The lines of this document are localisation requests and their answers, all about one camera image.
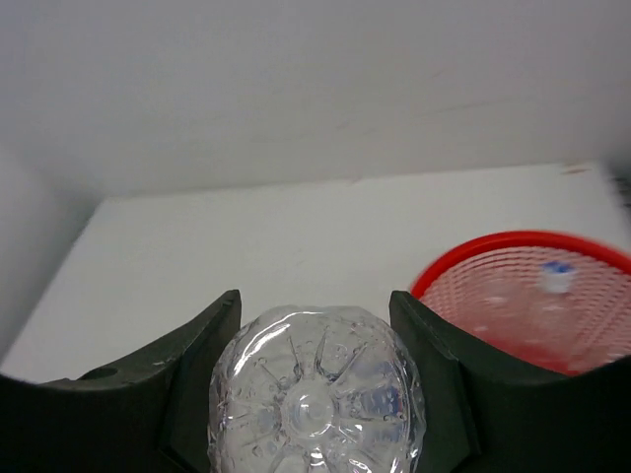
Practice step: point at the clear bottle top blue cap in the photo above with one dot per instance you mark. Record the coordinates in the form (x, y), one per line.
(315, 389)

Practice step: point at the red plastic mesh basket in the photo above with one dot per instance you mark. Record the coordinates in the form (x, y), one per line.
(488, 287)

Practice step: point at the clear bottle blue-white cap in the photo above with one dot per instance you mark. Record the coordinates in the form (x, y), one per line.
(556, 277)

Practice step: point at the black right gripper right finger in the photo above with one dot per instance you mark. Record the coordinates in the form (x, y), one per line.
(487, 411)

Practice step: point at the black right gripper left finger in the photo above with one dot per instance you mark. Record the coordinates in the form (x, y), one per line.
(145, 412)

